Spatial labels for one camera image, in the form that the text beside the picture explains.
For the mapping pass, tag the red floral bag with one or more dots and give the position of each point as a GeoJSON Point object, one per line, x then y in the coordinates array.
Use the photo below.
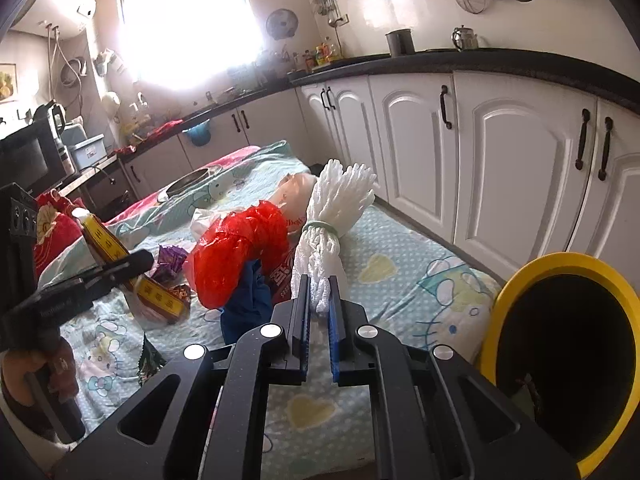
{"type": "Point", "coordinates": [55, 230]}

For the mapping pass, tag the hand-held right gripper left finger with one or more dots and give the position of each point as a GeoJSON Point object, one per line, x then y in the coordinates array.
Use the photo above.
{"type": "Point", "coordinates": [301, 330]}

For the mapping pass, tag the window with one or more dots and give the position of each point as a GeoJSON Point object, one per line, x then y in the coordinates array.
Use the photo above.
{"type": "Point", "coordinates": [190, 20]}

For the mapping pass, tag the red plastic bag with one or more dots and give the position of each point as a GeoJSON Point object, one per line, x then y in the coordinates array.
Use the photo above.
{"type": "Point", "coordinates": [230, 250]}

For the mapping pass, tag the wall utensil rack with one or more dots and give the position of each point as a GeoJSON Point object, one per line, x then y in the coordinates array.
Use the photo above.
{"type": "Point", "coordinates": [327, 5]}

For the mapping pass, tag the row of white cabinets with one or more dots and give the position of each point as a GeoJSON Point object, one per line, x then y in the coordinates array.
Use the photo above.
{"type": "Point", "coordinates": [415, 150]}

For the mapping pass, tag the red cylindrical snack can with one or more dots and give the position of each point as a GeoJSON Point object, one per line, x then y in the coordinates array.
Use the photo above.
{"type": "Point", "coordinates": [286, 274]}

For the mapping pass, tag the metal basin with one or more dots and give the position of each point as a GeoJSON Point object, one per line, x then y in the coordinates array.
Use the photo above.
{"type": "Point", "coordinates": [192, 180]}

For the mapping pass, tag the black microwave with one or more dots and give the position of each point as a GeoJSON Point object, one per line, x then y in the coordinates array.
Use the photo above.
{"type": "Point", "coordinates": [25, 160]}

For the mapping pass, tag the large purple wrapper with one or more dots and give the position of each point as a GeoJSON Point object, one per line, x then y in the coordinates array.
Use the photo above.
{"type": "Point", "coordinates": [170, 260]}

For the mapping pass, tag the framed wall picture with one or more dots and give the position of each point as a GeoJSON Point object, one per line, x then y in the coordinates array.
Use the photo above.
{"type": "Point", "coordinates": [6, 82]}

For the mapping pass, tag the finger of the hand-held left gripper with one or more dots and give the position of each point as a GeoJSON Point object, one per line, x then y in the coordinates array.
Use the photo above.
{"type": "Point", "coordinates": [125, 266]}

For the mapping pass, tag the blue cloth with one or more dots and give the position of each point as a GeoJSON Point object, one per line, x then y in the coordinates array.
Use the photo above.
{"type": "Point", "coordinates": [247, 310]}

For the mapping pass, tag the yellow red snack package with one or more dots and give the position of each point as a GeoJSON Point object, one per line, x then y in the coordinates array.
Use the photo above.
{"type": "Point", "coordinates": [155, 300]}

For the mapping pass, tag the black pot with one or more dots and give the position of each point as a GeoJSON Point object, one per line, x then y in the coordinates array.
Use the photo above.
{"type": "Point", "coordinates": [400, 44]}

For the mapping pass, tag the dark side cabinet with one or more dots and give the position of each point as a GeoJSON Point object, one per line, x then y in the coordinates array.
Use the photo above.
{"type": "Point", "coordinates": [105, 185]}

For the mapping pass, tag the hanging metal bowl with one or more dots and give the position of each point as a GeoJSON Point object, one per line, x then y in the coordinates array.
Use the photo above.
{"type": "Point", "coordinates": [74, 71]}

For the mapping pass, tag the printed blanket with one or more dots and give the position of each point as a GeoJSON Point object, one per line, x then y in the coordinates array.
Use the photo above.
{"type": "Point", "coordinates": [400, 270]}

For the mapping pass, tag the white foam net bundle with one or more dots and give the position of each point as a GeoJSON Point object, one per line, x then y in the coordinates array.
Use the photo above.
{"type": "Point", "coordinates": [325, 220]}

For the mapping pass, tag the white water heater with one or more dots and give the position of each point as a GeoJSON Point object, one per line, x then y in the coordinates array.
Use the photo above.
{"type": "Point", "coordinates": [60, 0]}

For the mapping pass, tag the green wrapper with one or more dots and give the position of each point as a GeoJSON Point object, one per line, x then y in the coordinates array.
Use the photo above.
{"type": "Point", "coordinates": [150, 360]}

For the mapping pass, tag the wall fan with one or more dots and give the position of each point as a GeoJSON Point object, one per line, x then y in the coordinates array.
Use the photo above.
{"type": "Point", "coordinates": [281, 24]}

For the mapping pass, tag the metal teapot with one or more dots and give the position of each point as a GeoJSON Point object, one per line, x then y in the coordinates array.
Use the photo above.
{"type": "Point", "coordinates": [464, 39]}

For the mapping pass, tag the blue plastic basket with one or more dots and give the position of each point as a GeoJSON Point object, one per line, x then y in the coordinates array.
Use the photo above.
{"type": "Point", "coordinates": [87, 152]}

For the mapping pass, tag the black kitchen countertop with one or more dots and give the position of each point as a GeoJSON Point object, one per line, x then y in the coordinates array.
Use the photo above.
{"type": "Point", "coordinates": [500, 61]}

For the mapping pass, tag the clear plastic bag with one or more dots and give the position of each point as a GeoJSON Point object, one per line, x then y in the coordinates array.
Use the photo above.
{"type": "Point", "coordinates": [295, 195]}

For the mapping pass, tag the person's left hand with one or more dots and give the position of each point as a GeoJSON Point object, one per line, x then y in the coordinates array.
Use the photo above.
{"type": "Point", "coordinates": [17, 367]}

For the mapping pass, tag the white plastic bag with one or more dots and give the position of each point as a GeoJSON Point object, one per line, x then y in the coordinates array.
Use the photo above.
{"type": "Point", "coordinates": [202, 220]}

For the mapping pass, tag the black kettle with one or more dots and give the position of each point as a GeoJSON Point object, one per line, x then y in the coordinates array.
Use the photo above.
{"type": "Point", "coordinates": [50, 117]}

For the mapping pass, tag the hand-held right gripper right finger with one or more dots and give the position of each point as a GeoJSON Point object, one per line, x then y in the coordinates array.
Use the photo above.
{"type": "Point", "coordinates": [336, 340]}

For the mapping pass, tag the yellow rimmed black bin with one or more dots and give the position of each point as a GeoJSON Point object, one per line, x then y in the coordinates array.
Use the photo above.
{"type": "Point", "coordinates": [550, 265]}

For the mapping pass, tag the blue hanging bag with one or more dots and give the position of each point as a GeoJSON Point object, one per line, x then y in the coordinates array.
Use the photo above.
{"type": "Point", "coordinates": [197, 134]}

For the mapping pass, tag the group of condiment bottles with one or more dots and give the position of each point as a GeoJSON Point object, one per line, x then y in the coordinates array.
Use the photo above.
{"type": "Point", "coordinates": [322, 55]}

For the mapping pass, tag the red cloth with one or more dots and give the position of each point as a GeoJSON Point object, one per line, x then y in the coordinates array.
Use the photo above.
{"type": "Point", "coordinates": [162, 129]}

